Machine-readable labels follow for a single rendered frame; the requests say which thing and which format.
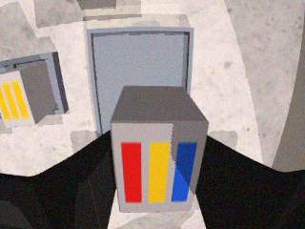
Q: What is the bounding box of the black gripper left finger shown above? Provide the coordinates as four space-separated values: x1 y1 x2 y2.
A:
0 130 117 229

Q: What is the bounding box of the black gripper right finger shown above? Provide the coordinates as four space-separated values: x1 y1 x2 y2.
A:
195 136 305 229

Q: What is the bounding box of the grey flat panel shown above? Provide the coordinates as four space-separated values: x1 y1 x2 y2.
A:
271 15 305 172

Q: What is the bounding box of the grey rectangular tray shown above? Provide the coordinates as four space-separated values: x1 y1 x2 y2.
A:
87 27 194 137

